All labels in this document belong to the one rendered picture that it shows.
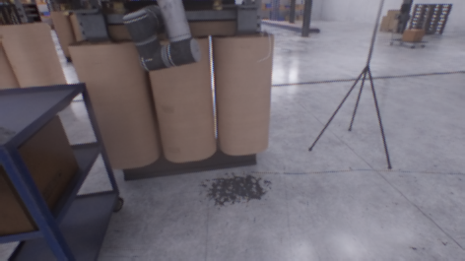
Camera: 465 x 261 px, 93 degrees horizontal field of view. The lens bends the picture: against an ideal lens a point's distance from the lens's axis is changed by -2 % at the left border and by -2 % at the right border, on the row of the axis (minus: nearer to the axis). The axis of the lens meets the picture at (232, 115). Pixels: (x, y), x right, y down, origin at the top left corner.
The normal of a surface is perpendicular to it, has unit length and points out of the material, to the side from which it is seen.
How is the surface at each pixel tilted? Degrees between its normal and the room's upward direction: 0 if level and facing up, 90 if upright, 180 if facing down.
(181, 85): 90
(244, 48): 90
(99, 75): 90
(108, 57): 90
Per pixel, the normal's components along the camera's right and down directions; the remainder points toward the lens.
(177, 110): 0.20, 0.42
